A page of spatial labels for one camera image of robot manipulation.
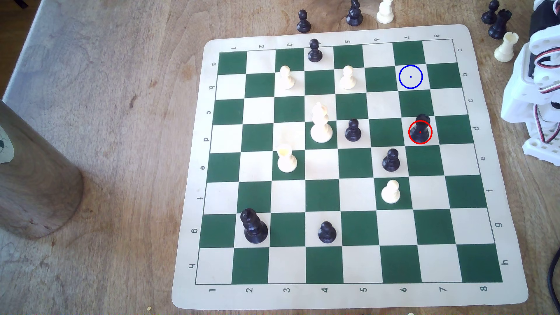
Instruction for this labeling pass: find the white pawn chess piece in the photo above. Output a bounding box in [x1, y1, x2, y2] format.
[340, 65, 357, 90]
[381, 179, 401, 204]
[279, 66, 295, 90]

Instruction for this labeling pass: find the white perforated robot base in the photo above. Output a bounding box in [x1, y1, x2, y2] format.
[522, 133, 560, 167]

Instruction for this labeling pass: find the green and cream chess mat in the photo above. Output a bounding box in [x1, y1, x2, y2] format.
[171, 24, 529, 310]

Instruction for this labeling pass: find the white bishop chess piece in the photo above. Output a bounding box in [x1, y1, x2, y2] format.
[376, 0, 395, 24]

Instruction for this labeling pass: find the pale paper sticker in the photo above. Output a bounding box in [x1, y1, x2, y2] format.
[0, 126, 15, 165]

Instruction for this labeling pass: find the black rook chess piece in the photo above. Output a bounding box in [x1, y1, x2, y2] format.
[488, 10, 512, 40]
[410, 114, 432, 144]

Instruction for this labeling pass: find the white rook chess piece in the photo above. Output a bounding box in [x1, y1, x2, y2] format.
[494, 32, 519, 63]
[277, 144, 298, 173]

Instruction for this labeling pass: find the black knight chess piece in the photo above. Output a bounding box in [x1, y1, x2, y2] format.
[346, 0, 364, 27]

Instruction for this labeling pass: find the black pawn chess piece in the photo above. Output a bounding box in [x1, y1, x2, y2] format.
[382, 148, 401, 172]
[482, 0, 500, 25]
[296, 9, 312, 34]
[318, 221, 337, 244]
[345, 119, 362, 142]
[307, 38, 323, 63]

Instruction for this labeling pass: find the brown wooden cylinder post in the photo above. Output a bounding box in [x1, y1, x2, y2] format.
[0, 100, 85, 240]

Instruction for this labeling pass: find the black king chess piece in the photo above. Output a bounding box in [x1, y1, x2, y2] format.
[241, 208, 269, 245]

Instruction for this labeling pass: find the red white black servo cable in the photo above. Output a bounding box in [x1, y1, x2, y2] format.
[535, 52, 560, 95]
[531, 105, 560, 145]

